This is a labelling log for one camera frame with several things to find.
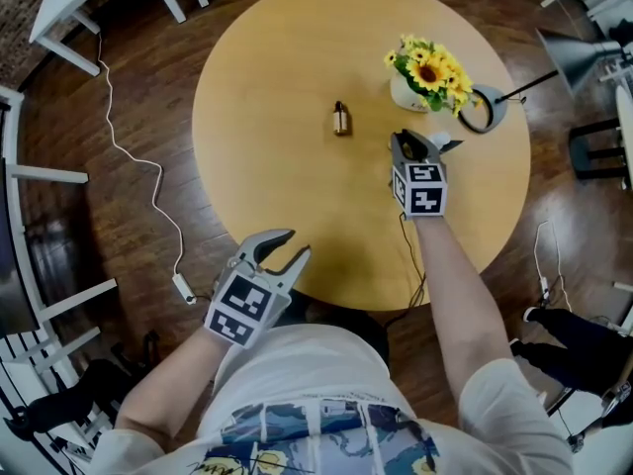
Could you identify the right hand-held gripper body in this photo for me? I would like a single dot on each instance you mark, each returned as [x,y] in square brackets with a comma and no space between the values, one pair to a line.
[423,191]

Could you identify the person's left forearm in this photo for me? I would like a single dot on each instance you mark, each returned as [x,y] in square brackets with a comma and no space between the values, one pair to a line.
[168,384]

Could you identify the white slatted chair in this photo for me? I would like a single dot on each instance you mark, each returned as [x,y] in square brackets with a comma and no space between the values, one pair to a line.
[44,314]

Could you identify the white bench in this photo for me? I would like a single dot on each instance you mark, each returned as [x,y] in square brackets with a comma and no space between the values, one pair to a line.
[69,3]

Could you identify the white vase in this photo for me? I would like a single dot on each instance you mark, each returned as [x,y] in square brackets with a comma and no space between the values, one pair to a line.
[401,94]

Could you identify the white power strip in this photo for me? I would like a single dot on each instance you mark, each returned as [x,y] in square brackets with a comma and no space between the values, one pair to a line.
[184,289]

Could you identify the white bottle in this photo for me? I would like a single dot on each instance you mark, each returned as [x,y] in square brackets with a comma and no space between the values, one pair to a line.
[440,139]

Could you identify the yellow sunflower bouquet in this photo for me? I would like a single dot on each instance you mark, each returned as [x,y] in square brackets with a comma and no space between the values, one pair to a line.
[430,69]

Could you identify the brown glass bottle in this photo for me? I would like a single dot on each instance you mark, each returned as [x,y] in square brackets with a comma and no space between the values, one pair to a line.
[340,119]

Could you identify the person's right forearm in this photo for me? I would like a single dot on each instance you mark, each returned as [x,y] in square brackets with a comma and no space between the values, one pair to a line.
[455,295]

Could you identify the grey lamp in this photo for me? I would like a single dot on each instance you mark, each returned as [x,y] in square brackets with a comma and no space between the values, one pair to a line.
[576,52]

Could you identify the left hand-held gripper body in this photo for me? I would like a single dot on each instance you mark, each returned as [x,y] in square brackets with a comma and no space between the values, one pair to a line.
[243,301]

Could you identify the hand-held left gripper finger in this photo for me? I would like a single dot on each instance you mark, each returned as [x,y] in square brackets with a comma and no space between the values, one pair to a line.
[296,270]
[269,237]

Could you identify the black stool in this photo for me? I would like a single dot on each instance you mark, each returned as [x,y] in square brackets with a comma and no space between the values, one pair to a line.
[596,146]

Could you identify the person's white printed shirt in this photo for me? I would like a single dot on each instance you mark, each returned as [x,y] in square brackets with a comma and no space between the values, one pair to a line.
[316,394]

